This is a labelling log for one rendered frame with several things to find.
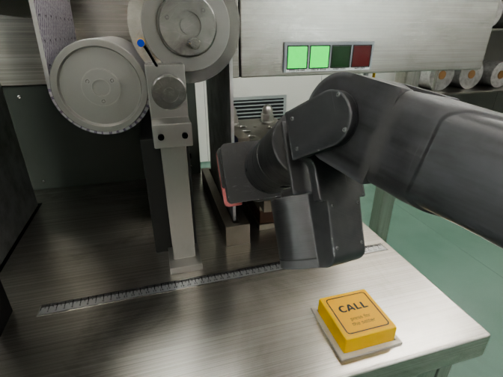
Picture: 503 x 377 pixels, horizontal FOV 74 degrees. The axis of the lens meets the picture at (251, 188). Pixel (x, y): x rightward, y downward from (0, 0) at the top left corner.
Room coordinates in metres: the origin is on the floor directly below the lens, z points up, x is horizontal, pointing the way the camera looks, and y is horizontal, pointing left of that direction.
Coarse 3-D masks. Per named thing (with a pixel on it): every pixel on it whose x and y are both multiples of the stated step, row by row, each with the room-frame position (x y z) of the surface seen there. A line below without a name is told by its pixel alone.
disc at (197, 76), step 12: (132, 0) 0.48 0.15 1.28; (228, 0) 0.51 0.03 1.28; (132, 12) 0.48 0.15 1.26; (228, 12) 0.51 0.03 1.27; (132, 24) 0.48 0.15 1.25; (156, 24) 0.48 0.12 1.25; (132, 36) 0.48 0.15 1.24; (168, 48) 0.49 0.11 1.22; (228, 48) 0.51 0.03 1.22; (144, 60) 0.48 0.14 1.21; (156, 60) 0.48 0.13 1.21; (228, 60) 0.51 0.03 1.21; (192, 72) 0.50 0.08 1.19; (204, 72) 0.50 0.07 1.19; (216, 72) 0.51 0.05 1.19
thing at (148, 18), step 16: (144, 0) 0.47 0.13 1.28; (160, 0) 0.48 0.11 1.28; (208, 0) 0.49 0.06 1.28; (144, 16) 0.47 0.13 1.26; (224, 16) 0.50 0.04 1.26; (144, 32) 0.47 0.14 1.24; (224, 32) 0.50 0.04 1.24; (160, 48) 0.48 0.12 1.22; (224, 48) 0.50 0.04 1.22; (192, 64) 0.49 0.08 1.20; (208, 64) 0.49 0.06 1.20
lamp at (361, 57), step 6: (354, 48) 0.93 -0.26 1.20; (360, 48) 0.93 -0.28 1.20; (366, 48) 0.94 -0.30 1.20; (354, 54) 0.93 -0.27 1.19; (360, 54) 0.93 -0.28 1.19; (366, 54) 0.94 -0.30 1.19; (354, 60) 0.93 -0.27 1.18; (360, 60) 0.93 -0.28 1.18; (366, 60) 0.94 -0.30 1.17; (354, 66) 0.93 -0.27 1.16; (360, 66) 0.93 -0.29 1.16
